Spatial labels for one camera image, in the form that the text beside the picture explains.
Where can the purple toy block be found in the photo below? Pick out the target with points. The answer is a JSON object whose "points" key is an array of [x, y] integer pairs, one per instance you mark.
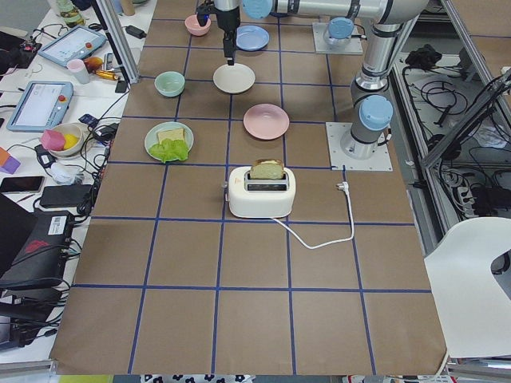
{"points": [[8, 164]]}

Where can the black smartphone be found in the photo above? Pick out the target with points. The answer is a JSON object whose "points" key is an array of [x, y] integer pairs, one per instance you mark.
{"points": [[22, 184]]}

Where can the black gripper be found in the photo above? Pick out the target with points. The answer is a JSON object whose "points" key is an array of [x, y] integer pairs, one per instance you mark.
{"points": [[227, 17]]}

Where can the teach pendant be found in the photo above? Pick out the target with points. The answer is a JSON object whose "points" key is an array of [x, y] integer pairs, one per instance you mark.
{"points": [[42, 106], [78, 43]]}

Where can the white fruit bowl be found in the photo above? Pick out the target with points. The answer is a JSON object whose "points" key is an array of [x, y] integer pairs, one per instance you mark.
{"points": [[64, 140]]}

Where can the white plate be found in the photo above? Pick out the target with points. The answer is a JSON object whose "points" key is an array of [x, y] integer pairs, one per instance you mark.
{"points": [[234, 79]]}

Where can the bread slice on plate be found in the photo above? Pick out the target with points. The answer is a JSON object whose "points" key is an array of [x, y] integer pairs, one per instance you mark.
{"points": [[171, 134]]}

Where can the pink bowl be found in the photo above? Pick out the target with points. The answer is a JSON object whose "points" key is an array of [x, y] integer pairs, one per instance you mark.
{"points": [[195, 28]]}

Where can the near teach pendant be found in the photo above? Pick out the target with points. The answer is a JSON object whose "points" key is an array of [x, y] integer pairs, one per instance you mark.
{"points": [[42, 106]]}

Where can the far teach pendant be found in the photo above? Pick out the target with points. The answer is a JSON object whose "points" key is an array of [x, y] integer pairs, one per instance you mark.
{"points": [[78, 43]]}

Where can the pink cup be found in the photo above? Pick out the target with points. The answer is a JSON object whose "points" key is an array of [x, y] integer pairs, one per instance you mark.
{"points": [[79, 70]]}

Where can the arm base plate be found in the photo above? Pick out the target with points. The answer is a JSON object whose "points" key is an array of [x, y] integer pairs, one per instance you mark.
{"points": [[326, 45], [348, 154]]}

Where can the white chair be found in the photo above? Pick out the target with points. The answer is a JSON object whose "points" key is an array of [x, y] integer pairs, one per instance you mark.
{"points": [[474, 311]]}

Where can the pink plate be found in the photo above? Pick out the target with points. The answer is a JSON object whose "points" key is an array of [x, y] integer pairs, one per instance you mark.
{"points": [[266, 121]]}

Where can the black power adapter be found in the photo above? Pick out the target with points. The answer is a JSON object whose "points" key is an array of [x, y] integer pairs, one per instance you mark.
{"points": [[135, 32]]}

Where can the bread slice in toaster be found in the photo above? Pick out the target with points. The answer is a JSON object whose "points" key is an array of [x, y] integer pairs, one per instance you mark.
{"points": [[267, 169]]}

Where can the green lettuce leaf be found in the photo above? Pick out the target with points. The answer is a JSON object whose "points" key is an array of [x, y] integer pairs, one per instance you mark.
{"points": [[169, 150]]}

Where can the green bowl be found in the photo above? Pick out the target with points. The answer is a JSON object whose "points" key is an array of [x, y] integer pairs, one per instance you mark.
{"points": [[170, 84]]}

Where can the green plate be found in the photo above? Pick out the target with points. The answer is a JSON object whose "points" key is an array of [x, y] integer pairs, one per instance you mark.
{"points": [[151, 137]]}

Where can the white toaster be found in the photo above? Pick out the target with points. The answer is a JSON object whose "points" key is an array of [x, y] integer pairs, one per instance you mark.
{"points": [[260, 199]]}

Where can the blue plate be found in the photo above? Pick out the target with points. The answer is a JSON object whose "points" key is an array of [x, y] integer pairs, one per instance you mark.
{"points": [[251, 38]]}

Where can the aluminium frame post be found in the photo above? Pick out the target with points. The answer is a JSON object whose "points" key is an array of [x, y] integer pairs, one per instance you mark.
{"points": [[110, 23]]}

